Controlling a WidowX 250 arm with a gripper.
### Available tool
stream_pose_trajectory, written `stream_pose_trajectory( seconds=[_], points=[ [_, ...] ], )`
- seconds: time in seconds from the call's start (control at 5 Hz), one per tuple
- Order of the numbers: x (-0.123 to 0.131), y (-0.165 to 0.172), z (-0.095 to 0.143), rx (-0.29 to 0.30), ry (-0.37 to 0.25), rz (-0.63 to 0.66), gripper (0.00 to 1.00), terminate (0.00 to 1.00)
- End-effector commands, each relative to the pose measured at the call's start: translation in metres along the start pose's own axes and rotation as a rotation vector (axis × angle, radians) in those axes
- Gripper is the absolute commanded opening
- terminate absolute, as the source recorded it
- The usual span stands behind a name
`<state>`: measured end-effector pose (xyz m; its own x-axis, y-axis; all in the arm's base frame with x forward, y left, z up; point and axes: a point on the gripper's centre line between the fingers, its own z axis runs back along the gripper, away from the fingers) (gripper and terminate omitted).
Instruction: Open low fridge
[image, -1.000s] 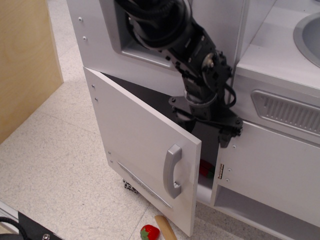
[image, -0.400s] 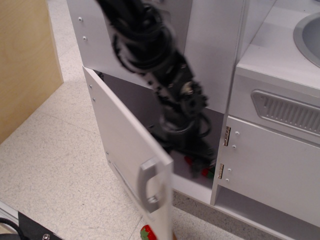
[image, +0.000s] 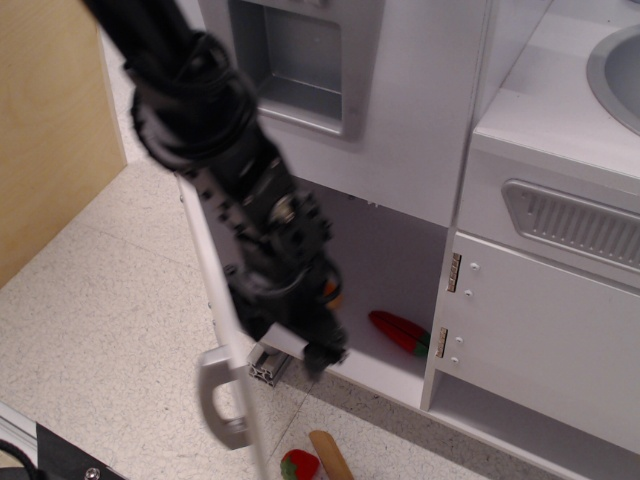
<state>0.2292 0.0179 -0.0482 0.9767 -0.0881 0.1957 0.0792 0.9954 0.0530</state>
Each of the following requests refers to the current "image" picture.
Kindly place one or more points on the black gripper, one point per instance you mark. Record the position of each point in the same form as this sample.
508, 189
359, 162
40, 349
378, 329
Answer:
295, 303

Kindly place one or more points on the silver fridge door handle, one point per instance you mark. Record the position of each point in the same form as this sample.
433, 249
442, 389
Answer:
221, 394

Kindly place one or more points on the white fridge door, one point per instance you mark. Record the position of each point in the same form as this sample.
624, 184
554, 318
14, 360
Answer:
226, 324

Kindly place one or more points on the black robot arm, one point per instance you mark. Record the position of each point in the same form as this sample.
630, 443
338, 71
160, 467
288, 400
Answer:
197, 116

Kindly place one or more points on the white toy fridge cabinet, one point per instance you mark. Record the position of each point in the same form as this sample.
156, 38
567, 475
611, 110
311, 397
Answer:
390, 193

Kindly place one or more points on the aluminium extrusion foot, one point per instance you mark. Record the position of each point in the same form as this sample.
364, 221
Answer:
267, 363

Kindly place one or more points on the toy bread loaf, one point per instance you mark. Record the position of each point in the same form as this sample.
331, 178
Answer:
332, 295

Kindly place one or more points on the red toy chili pepper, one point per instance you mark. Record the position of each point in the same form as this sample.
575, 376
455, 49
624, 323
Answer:
406, 334

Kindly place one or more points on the red toy strawberry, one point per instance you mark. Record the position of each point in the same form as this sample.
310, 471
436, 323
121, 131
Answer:
299, 464

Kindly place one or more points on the wooden spatula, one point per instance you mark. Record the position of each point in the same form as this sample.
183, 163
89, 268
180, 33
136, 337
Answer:
330, 456

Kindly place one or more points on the lower brass cupboard hinge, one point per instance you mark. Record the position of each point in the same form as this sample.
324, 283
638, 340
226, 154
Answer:
441, 342

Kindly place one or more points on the brass cupboard hinge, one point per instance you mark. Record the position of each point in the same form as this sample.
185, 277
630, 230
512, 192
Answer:
441, 342
453, 272

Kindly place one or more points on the upper brass cupboard hinge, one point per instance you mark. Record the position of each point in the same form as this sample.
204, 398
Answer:
453, 272

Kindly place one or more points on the white toy kitchen counter unit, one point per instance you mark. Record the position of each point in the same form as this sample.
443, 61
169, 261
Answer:
536, 120

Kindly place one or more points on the white cupboard door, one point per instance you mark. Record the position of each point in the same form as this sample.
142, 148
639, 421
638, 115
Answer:
553, 341

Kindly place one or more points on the plywood board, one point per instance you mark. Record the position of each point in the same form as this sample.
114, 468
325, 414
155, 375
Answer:
60, 143

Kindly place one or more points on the grey vent panel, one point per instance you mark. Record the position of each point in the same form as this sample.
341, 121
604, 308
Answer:
572, 223

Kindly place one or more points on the grey round sink basin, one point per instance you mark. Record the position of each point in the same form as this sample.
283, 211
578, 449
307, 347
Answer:
613, 76

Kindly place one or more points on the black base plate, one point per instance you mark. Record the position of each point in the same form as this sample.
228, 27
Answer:
57, 458

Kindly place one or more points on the aluminium rail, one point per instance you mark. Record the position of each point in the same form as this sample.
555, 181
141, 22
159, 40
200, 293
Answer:
20, 431

